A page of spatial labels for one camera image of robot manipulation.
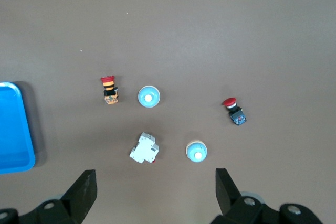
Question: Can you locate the red mushroom push button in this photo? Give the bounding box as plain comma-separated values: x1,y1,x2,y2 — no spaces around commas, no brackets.
222,97,249,126

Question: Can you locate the blue plastic tray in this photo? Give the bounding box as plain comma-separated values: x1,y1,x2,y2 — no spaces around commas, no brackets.
0,81,36,175

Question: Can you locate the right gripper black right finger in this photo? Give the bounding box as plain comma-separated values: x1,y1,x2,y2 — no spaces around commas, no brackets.
211,167,320,224

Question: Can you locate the white circuit breaker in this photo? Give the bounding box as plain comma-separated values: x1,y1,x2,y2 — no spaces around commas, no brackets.
129,131,160,164

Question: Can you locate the orange striped emergency stop button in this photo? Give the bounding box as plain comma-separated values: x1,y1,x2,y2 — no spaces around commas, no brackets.
100,75,119,105

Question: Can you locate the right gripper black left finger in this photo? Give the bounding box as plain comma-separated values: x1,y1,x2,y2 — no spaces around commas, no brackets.
0,169,98,224

